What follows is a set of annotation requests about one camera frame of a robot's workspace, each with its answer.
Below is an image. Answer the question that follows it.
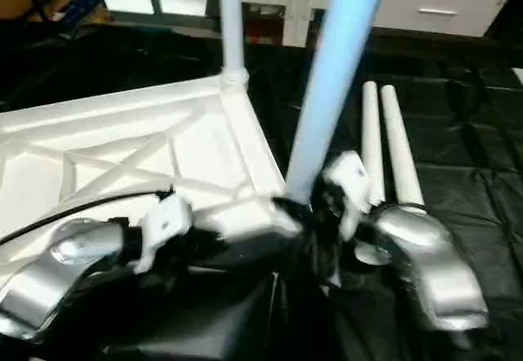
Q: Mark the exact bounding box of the blue box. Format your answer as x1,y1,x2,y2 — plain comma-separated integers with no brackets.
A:
53,0,109,29

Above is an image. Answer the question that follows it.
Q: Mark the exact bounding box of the black mat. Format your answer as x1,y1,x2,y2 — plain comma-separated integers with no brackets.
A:
0,22,523,361

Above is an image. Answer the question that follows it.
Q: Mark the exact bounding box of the white plastic table leg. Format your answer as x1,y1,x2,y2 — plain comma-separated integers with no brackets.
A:
379,84,427,213
215,0,250,88
353,81,393,268
282,0,391,207

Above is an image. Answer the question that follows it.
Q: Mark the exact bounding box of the white drawer unit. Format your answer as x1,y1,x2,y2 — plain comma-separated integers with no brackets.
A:
360,0,512,39

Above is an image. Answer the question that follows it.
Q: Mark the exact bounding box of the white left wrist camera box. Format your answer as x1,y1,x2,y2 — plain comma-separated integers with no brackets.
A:
132,193,195,276

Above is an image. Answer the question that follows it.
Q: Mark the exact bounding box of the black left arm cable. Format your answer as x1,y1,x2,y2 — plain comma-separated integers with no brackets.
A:
0,185,177,247

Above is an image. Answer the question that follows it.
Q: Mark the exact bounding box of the white plastic table top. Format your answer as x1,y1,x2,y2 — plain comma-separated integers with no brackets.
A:
0,69,305,284

